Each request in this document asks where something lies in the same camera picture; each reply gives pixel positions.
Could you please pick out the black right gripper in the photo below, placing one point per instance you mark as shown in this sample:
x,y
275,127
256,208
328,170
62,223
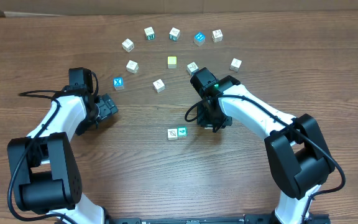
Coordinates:
x,y
204,120

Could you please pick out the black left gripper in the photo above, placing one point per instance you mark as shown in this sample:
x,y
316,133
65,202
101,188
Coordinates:
x,y
107,104

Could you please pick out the green 4 wooden block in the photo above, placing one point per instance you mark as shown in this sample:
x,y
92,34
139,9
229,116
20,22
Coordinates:
x,y
182,132

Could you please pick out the leaf drawing wooden block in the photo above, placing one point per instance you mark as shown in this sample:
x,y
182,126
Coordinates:
x,y
172,134

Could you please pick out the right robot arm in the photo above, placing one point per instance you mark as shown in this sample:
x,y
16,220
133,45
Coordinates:
x,y
298,156

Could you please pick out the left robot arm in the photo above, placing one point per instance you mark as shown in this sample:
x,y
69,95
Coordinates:
x,y
45,179

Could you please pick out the blue X wooden block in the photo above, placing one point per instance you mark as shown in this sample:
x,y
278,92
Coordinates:
x,y
118,83

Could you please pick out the wooden block left middle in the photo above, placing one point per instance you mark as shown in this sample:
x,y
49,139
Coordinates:
x,y
132,66

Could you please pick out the wooden block blue side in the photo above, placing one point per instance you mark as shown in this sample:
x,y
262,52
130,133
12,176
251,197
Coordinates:
x,y
192,68

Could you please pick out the wooden block red drawing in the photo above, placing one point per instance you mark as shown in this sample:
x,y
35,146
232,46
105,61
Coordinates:
x,y
158,85

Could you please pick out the wooden block far right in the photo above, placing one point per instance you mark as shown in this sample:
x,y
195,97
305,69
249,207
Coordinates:
x,y
235,65

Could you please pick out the plain wooden block far left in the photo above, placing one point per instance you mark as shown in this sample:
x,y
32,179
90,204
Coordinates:
x,y
128,45

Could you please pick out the yellow top wooden block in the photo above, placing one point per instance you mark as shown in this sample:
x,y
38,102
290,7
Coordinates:
x,y
172,62

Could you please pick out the blue top wooden block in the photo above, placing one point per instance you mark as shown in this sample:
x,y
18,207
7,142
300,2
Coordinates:
x,y
199,39

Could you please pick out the wooden block drawing top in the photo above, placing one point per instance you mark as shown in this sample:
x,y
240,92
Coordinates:
x,y
217,35

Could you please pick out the wooden block teal letter side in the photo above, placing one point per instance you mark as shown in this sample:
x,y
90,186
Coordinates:
x,y
174,34

